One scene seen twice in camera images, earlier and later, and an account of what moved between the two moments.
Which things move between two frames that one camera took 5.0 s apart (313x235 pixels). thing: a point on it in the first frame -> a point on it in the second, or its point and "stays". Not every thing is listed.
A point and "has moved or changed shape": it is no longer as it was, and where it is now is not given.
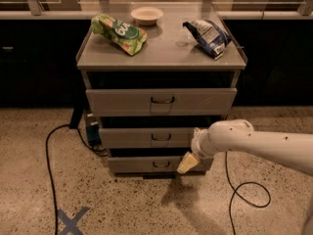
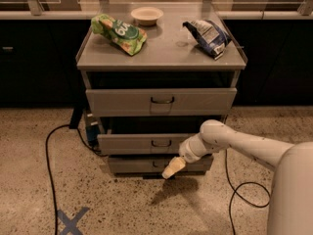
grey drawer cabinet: (156, 73) stays
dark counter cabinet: (39, 50) stays
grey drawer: (146, 137) has moved or changed shape
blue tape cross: (70, 225) stays
